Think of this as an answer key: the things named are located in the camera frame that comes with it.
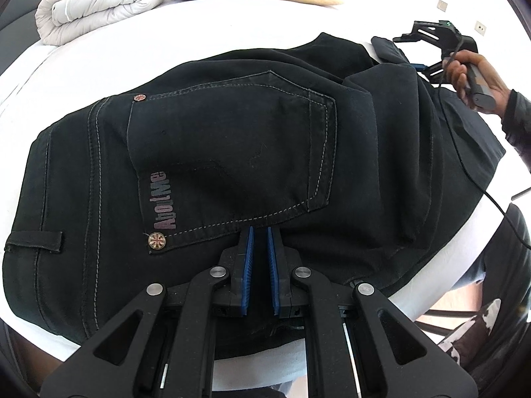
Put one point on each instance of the person's dark clothing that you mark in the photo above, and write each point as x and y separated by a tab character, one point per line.
504	282

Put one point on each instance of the person's right forearm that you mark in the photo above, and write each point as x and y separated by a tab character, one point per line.
518	120

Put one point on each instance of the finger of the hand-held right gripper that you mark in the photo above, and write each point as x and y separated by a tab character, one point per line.
388	49
418	66

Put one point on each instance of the dark grey upholstered furniture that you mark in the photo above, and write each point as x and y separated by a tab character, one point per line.
20	4

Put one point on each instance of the folded beige duvet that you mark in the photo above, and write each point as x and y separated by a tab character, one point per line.
99	4

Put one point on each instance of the black pants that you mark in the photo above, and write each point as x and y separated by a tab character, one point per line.
232	141

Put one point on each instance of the wall socket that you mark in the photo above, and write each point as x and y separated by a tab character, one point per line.
480	27
442	5

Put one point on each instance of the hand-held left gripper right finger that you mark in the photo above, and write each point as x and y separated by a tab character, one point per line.
271	265

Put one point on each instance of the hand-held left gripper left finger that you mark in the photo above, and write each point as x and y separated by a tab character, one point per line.
248	265

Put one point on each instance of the person's right hand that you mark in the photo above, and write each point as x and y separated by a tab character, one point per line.
456	72

